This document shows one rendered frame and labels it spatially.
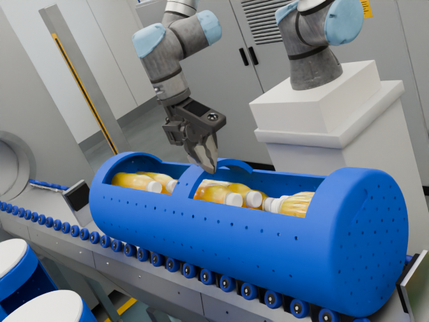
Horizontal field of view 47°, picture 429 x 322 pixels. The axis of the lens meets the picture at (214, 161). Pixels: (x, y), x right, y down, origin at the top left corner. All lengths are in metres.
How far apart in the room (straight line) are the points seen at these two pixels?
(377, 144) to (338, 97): 0.20
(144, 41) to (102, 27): 5.34
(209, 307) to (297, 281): 0.45
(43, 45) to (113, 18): 0.96
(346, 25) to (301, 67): 0.20
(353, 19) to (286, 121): 0.33
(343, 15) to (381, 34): 1.35
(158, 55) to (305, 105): 0.45
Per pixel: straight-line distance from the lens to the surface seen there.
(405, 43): 2.59
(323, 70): 1.42
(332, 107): 1.35
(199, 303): 1.41
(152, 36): 1.07
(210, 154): 1.17
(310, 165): 1.46
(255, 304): 1.23
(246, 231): 1.02
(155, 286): 1.57
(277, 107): 1.41
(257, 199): 1.23
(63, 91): 6.14
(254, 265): 1.04
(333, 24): 1.26
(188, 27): 1.11
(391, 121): 1.53
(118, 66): 6.45
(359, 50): 2.73
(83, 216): 2.01
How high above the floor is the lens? 1.71
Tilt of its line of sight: 23 degrees down
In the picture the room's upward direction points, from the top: 24 degrees counter-clockwise
